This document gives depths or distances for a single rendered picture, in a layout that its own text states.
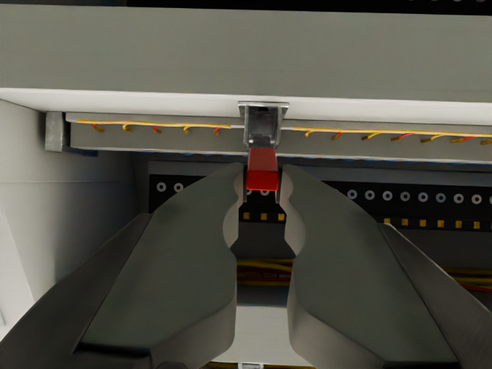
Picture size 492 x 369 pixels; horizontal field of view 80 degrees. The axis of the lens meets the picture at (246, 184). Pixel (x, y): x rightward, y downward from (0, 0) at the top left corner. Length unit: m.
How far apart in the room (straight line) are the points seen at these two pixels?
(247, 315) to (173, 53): 0.19
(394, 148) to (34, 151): 0.25
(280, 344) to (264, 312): 0.03
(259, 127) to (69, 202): 0.18
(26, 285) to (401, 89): 0.27
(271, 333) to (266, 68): 0.19
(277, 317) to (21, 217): 0.20
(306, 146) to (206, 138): 0.07
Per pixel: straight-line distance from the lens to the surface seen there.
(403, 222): 0.39
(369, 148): 0.23
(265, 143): 0.16
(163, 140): 0.22
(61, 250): 0.29
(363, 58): 0.18
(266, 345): 0.26
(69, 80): 0.19
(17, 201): 0.25
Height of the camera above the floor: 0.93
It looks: 23 degrees up
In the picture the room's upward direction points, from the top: 178 degrees counter-clockwise
